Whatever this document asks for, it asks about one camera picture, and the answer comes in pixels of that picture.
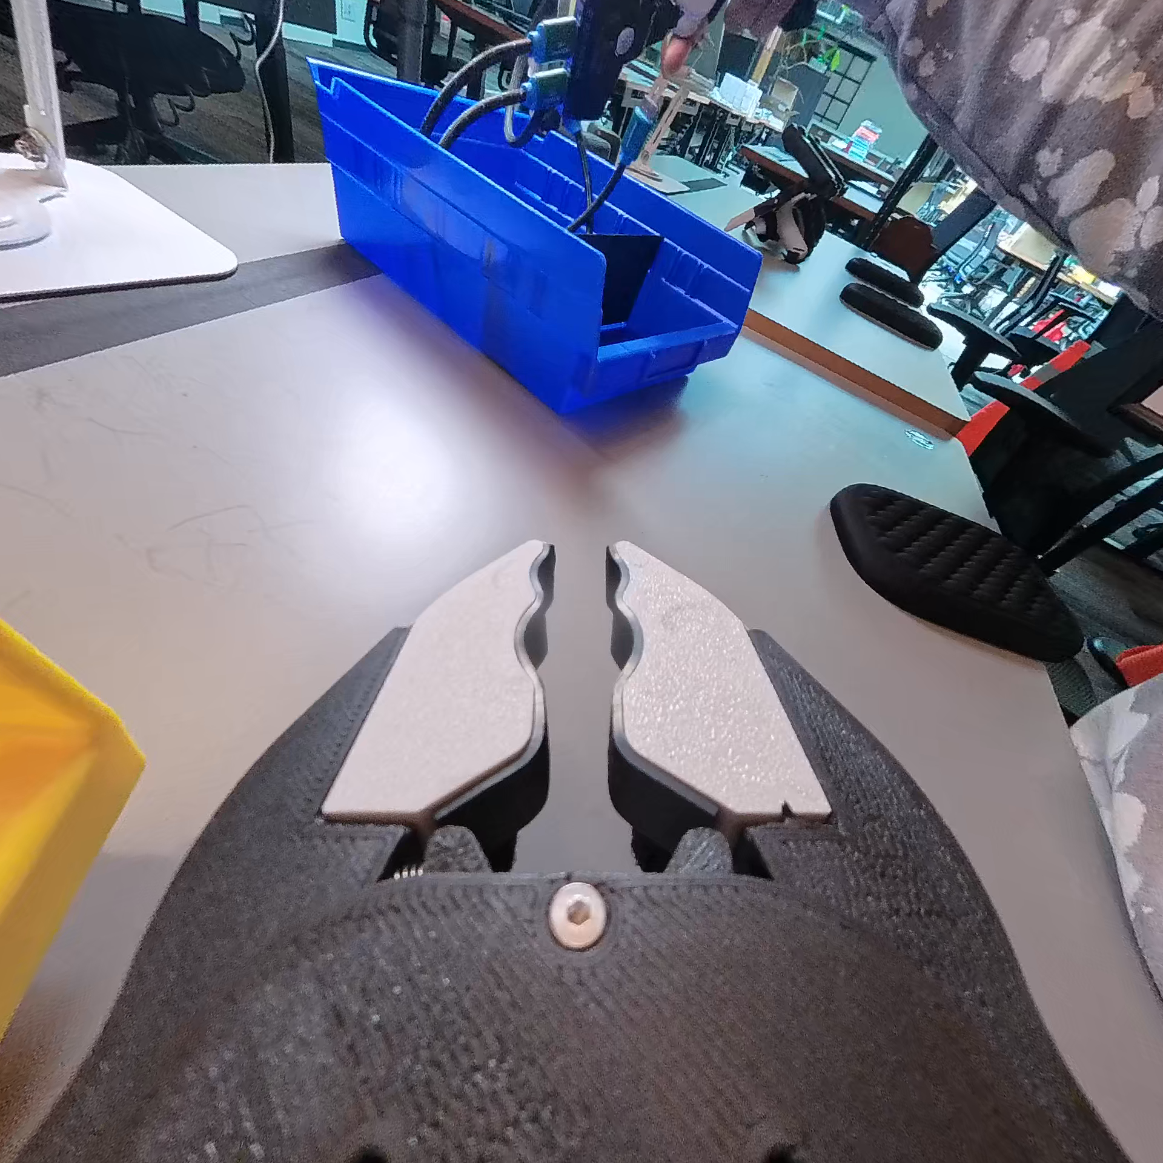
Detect black bin divider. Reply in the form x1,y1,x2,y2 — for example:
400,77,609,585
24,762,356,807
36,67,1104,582
582,232,665,325

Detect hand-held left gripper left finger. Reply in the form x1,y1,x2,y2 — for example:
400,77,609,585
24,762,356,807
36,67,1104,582
319,541,557,832

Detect black strapped device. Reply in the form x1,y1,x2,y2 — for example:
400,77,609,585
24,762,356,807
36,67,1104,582
727,121,852,268

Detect braided cable with blue plug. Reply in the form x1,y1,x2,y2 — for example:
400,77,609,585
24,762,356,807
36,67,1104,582
418,17,582,139
439,68,571,153

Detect black adapter hub with cable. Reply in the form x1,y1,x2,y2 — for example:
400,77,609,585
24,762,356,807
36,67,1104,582
561,0,677,216

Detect wooden model stand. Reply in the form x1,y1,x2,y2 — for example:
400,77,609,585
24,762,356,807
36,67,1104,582
626,77,698,195

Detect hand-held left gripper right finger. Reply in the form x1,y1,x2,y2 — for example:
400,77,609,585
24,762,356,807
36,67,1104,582
604,541,834,830

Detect blue storage bin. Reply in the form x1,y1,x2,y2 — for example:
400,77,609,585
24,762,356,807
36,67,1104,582
305,55,762,417

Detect black red office chair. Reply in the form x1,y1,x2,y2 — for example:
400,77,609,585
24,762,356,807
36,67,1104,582
829,318,1163,720

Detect black chair armrest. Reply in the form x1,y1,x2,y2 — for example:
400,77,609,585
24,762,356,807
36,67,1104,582
846,256,926,305
841,285,944,350

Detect person's right forearm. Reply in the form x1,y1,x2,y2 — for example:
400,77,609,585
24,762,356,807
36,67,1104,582
727,0,1163,319

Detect white tablet stand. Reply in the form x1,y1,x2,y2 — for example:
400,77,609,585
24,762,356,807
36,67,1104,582
0,0,240,304

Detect thin cable light blue plug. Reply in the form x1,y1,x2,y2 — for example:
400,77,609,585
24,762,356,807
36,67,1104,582
582,96,656,232

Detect yellow storage bin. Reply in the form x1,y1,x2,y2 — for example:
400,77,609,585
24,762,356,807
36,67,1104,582
0,621,145,1036

